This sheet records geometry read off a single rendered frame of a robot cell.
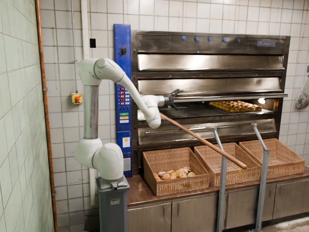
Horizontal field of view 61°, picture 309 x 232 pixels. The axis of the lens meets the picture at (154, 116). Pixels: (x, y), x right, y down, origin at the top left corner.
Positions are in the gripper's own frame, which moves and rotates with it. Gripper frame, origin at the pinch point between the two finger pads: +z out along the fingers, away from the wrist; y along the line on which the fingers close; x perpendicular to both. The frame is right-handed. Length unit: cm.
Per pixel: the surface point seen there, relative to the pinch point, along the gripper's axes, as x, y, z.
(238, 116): -54, 32, 95
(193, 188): -5, 88, 14
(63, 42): -57, -48, -97
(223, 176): 6, 74, 40
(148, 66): -54, -26, -17
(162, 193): -5, 89, -18
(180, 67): -53, -25, 18
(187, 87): -55, -4, 28
